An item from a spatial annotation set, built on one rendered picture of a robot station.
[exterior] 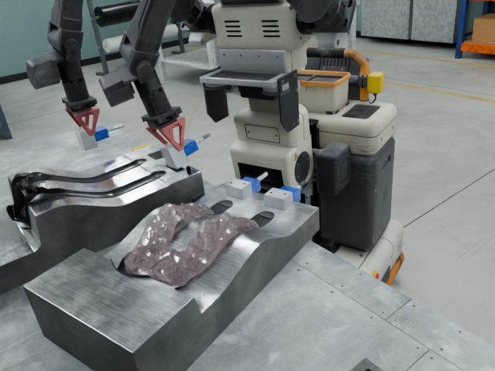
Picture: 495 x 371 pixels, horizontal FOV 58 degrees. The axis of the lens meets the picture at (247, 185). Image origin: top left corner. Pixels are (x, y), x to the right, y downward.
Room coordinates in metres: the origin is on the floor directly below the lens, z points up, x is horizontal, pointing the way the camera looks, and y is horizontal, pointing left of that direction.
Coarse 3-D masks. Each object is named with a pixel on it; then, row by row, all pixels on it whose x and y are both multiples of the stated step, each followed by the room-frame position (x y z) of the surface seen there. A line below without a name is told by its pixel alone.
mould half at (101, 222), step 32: (128, 160) 1.09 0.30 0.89; (160, 160) 1.06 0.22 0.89; (128, 192) 0.91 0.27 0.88; (160, 192) 0.90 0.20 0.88; (192, 192) 0.95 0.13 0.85; (0, 224) 0.87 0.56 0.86; (32, 224) 0.79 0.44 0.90; (64, 224) 0.78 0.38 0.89; (96, 224) 0.82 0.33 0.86; (128, 224) 0.85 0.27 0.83; (0, 256) 0.74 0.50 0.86; (32, 256) 0.74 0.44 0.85; (64, 256) 0.77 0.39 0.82; (0, 288) 0.70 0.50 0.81
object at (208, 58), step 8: (216, 0) 5.50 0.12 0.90; (352, 24) 4.62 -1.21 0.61; (352, 32) 4.62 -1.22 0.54; (216, 40) 6.42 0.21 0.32; (352, 40) 4.62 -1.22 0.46; (160, 48) 5.80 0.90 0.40; (208, 48) 4.92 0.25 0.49; (216, 48) 6.17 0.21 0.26; (352, 48) 4.62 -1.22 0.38; (160, 56) 5.79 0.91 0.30; (176, 56) 5.91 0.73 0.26; (184, 56) 5.85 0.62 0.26; (192, 56) 5.79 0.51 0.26; (200, 56) 5.73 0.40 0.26; (208, 56) 4.93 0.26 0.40; (216, 56) 5.62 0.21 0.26; (160, 64) 5.78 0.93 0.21; (184, 64) 5.37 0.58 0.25; (192, 64) 5.30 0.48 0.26; (200, 64) 5.25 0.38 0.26; (208, 64) 5.20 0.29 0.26; (216, 64) 4.93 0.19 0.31; (160, 72) 5.81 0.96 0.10
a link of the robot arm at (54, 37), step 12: (60, 0) 1.14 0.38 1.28; (72, 0) 1.15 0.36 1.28; (60, 12) 1.13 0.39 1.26; (72, 12) 1.15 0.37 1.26; (48, 24) 1.17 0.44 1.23; (60, 24) 1.13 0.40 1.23; (72, 24) 1.14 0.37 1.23; (48, 36) 1.17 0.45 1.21; (60, 36) 1.12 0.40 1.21; (72, 36) 1.14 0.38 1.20; (60, 48) 1.13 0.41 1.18
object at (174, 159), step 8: (208, 136) 1.07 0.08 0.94; (168, 144) 1.02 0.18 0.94; (184, 144) 1.02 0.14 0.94; (192, 144) 1.02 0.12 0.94; (168, 152) 0.99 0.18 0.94; (176, 152) 0.99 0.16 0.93; (184, 152) 1.00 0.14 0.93; (192, 152) 1.02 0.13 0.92; (168, 160) 1.01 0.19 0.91; (176, 160) 0.99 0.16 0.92; (184, 160) 1.00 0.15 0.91; (176, 168) 0.98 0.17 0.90
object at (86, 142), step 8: (80, 128) 1.19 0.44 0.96; (88, 128) 1.18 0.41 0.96; (96, 128) 1.21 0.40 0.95; (104, 128) 1.20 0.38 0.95; (112, 128) 1.22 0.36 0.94; (80, 136) 1.15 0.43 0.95; (88, 136) 1.16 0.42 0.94; (96, 136) 1.18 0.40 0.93; (104, 136) 1.19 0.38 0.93; (80, 144) 1.18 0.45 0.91; (88, 144) 1.16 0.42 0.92; (96, 144) 1.17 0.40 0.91
